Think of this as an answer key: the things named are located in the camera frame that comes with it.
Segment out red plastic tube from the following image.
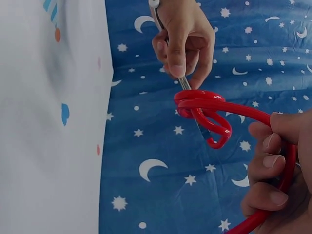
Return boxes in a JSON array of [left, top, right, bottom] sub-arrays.
[[173, 89, 299, 234]]

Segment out person's right hand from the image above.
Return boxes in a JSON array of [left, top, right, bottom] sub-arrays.
[[240, 112, 312, 234]]

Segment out person's left hand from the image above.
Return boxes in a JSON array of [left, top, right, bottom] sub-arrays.
[[151, 0, 216, 90]]

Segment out white handled metal tool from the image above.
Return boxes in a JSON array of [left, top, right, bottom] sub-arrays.
[[148, 0, 212, 141]]

